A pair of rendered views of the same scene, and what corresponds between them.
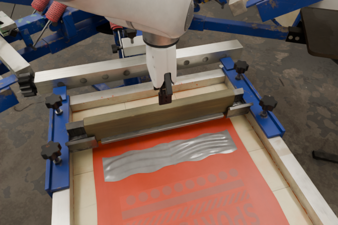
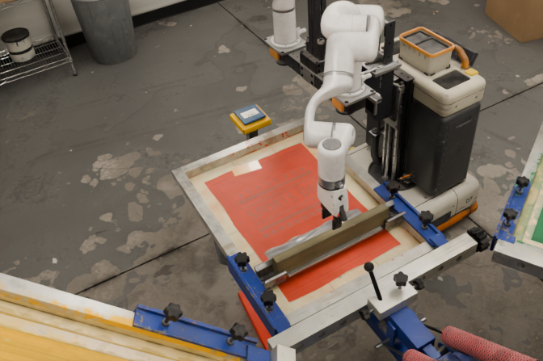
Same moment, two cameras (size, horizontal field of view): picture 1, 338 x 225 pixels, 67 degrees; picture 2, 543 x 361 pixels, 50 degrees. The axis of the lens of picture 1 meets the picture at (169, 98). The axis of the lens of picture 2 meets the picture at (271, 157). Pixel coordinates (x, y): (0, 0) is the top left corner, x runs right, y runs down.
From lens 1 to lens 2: 182 cm
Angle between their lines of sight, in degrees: 92
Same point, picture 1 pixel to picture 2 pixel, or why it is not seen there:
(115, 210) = not seen: hidden behind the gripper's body
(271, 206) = (238, 222)
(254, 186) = (250, 230)
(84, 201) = (363, 196)
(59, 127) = (413, 217)
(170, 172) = (313, 224)
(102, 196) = (352, 201)
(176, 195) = (304, 212)
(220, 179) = (275, 228)
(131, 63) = (390, 278)
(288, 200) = (227, 228)
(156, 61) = not seen: hidden behind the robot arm
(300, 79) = not seen: outside the picture
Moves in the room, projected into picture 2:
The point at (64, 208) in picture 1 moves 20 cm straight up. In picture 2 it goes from (368, 182) to (370, 136)
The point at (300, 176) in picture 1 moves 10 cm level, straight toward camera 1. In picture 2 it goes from (219, 232) to (237, 212)
